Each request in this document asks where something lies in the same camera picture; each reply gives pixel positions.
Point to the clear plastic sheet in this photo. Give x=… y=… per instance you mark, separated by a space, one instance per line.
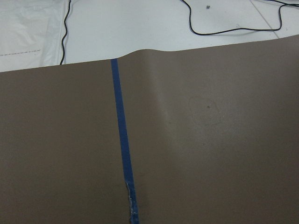
x=30 y=33

